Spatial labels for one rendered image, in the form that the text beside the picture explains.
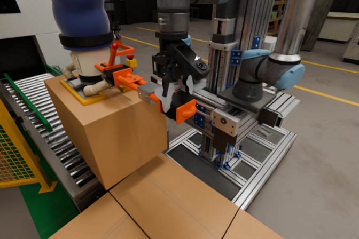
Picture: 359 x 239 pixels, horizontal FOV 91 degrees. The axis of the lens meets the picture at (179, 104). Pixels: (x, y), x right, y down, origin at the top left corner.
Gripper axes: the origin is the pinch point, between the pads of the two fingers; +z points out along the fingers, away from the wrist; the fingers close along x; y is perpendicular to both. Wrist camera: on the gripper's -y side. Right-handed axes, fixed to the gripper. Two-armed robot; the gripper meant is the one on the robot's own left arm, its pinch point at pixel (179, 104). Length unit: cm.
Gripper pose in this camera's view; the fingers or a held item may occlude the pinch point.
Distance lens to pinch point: 52.8
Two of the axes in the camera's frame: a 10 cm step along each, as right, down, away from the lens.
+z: 0.0, 8.6, 5.1
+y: -7.1, -3.6, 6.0
